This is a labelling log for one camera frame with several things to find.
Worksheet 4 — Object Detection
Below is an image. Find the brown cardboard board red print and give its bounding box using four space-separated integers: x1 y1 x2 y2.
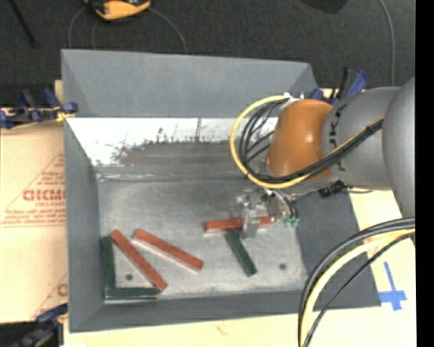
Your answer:
0 80 70 325

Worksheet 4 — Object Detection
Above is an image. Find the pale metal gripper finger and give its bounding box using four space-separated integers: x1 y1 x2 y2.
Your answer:
242 218 262 239
237 192 257 219

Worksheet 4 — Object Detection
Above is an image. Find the grey metal bin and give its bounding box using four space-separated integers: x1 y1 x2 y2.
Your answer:
60 48 381 332

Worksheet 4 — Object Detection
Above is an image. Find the red-brown block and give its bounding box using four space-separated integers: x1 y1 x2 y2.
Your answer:
132 228 205 272
203 215 276 235
109 229 169 292

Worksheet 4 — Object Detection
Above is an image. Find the dark green flat block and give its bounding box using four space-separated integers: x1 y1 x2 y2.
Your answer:
101 236 116 293
104 286 162 300
224 231 258 278

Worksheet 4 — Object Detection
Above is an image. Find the black cylinder on white bracket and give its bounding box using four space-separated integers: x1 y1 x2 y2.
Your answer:
318 180 347 198

